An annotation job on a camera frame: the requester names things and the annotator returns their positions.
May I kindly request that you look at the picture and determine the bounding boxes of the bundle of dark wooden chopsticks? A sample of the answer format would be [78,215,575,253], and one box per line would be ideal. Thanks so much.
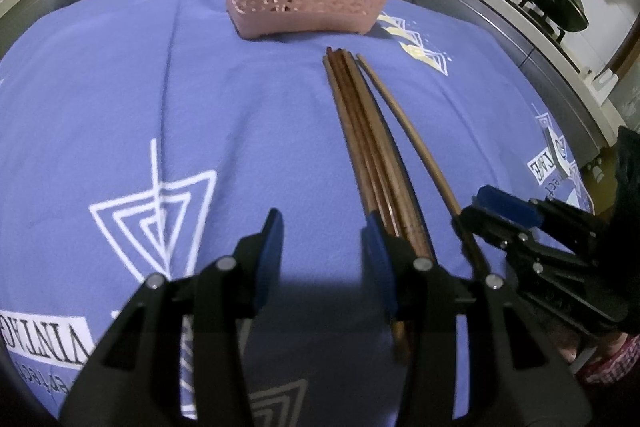
[322,48,433,363]

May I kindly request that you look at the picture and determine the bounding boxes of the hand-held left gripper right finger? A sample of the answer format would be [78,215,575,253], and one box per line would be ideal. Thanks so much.
[362,212,593,427]

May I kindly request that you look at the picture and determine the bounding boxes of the light brown wooden chopstick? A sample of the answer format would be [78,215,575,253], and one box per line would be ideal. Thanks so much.
[356,53,491,278]

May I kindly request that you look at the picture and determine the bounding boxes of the pink patterned clothing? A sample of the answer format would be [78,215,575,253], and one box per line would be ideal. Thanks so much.
[565,332,640,388]

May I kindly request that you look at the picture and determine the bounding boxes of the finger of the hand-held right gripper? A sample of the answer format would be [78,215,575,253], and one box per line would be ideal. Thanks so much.
[452,206,628,338]
[472,186,616,258]

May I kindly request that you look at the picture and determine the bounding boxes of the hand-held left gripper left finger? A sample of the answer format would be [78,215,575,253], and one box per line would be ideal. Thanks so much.
[60,208,285,427]

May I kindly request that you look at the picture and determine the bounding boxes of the small white container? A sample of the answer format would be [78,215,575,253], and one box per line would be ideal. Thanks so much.
[587,69,618,95]

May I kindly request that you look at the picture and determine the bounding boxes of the blue printed cloth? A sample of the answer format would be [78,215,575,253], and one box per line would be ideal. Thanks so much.
[0,0,598,427]

